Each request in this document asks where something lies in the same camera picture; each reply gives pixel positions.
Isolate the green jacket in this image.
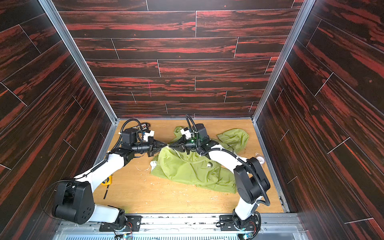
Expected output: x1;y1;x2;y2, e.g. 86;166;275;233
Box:
151;129;249;194

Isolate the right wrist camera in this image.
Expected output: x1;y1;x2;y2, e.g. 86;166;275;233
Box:
180;124;209;140

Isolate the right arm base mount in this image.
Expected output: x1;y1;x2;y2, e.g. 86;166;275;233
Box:
216;213;261;232

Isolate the aluminium front rail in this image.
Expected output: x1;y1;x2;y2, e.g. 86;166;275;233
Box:
54;214;310;240

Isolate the yellow tape measure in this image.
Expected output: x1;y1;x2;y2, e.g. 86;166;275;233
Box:
101;175;112;200

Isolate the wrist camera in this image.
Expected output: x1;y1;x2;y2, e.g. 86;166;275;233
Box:
180;124;209;140
121;128;155;145

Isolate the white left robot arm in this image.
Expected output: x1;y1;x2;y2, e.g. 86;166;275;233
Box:
52;137;167;228

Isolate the black battery pack with wires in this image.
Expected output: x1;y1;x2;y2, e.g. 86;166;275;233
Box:
134;122;151;133

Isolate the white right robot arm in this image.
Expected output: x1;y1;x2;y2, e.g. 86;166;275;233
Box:
170;136;271;221

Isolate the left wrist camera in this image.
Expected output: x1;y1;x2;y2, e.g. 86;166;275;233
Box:
121;128;155;145

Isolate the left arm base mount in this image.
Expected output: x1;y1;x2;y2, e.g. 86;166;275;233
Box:
99;209;143;233

